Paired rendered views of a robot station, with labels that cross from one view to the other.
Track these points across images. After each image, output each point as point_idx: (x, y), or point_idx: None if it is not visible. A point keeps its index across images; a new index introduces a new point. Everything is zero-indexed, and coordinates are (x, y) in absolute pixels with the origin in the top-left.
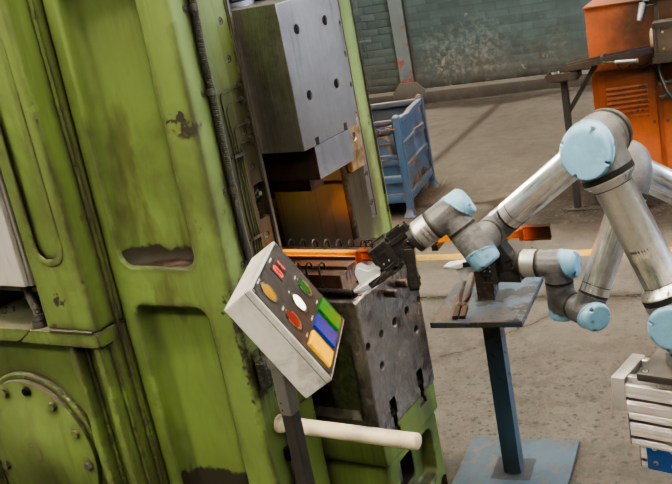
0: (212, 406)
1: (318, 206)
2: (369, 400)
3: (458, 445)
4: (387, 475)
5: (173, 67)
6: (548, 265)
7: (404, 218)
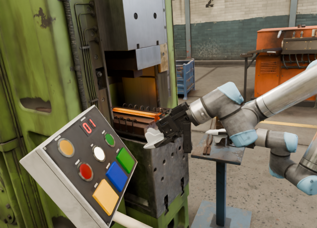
0: None
1: (142, 88)
2: (153, 198)
3: (195, 203)
4: None
5: None
6: (277, 142)
7: (183, 99)
